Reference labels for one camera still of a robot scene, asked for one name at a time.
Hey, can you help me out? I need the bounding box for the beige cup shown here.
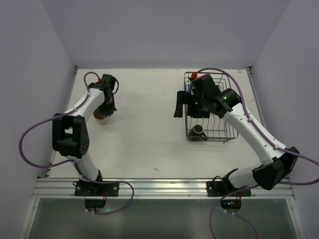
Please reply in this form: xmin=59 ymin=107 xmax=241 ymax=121
xmin=93 ymin=107 xmax=111 ymax=124

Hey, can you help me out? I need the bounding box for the dark brown mug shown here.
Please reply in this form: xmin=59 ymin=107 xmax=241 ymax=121
xmin=188 ymin=124 xmax=207 ymax=141

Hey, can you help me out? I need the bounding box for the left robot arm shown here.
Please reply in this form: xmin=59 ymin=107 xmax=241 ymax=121
xmin=52 ymin=74 xmax=119 ymax=184

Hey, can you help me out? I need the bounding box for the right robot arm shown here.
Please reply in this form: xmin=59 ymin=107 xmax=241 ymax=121
xmin=174 ymin=74 xmax=298 ymax=194

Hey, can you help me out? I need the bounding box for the blue mug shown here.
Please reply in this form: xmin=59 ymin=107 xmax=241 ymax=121
xmin=187 ymin=81 xmax=194 ymax=95

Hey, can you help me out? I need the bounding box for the dark wire dish rack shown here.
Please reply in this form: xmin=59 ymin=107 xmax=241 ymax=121
xmin=183 ymin=71 xmax=239 ymax=143

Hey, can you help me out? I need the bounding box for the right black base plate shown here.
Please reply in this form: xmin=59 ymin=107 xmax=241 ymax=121
xmin=206 ymin=176 xmax=245 ymax=197

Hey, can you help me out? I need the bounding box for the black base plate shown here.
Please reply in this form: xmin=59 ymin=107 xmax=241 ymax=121
xmin=73 ymin=180 xmax=119 ymax=197
xmin=206 ymin=176 xmax=245 ymax=197

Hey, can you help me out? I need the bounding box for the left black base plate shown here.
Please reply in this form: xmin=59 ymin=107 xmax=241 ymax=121
xmin=73 ymin=180 xmax=119 ymax=197

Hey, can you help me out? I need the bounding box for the aluminium mounting rail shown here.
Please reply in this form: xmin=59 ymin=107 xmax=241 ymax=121
xmin=32 ymin=178 xmax=294 ymax=199

